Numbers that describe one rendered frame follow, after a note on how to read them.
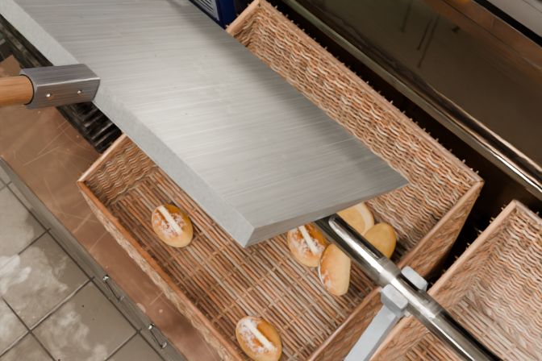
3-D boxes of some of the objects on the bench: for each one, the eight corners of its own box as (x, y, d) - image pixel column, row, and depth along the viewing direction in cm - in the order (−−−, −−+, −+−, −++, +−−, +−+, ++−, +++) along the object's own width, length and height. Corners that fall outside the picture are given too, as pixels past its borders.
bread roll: (375, 226, 165) (370, 213, 160) (406, 238, 162) (402, 226, 157) (351, 271, 162) (345, 260, 157) (382, 285, 159) (377, 275, 154)
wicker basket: (271, 73, 186) (260, -12, 161) (472, 248, 162) (493, 179, 138) (90, 216, 172) (47, 147, 148) (281, 429, 149) (267, 387, 125)
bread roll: (292, 349, 154) (290, 340, 150) (264, 375, 152) (262, 366, 148) (255, 310, 158) (252, 300, 154) (227, 335, 157) (223, 325, 152)
